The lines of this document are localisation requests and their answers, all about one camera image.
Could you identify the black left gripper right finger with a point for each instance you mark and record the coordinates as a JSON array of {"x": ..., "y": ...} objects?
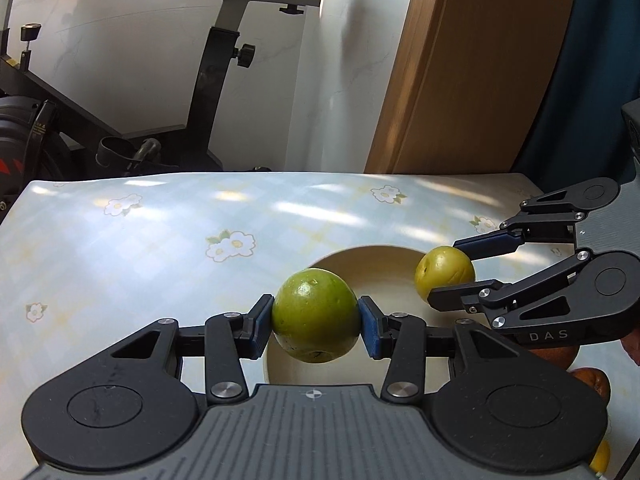
[{"x": 478, "y": 403}]

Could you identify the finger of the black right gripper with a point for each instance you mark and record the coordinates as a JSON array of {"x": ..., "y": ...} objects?
[
  {"x": 547, "y": 218},
  {"x": 582, "y": 290}
]

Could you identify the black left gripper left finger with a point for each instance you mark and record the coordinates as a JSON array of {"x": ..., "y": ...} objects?
[{"x": 134, "y": 402}]

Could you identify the dark red apple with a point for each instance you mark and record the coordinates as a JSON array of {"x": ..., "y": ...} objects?
[{"x": 596, "y": 379}]

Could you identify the yellow lemon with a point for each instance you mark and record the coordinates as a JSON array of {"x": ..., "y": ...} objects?
[{"x": 601, "y": 459}]

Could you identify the yellow-green apple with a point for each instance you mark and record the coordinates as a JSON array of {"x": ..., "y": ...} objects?
[{"x": 443, "y": 266}]

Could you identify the green apple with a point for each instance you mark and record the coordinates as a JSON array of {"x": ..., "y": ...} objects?
[{"x": 315, "y": 316}]

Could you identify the dark teal curtain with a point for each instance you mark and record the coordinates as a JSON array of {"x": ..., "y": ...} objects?
[{"x": 578, "y": 132}]

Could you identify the wooden wardrobe panel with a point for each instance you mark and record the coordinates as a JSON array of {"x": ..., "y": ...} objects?
[{"x": 468, "y": 79}]

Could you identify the black exercise bike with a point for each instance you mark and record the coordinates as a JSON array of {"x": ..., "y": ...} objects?
[{"x": 152, "y": 86}]

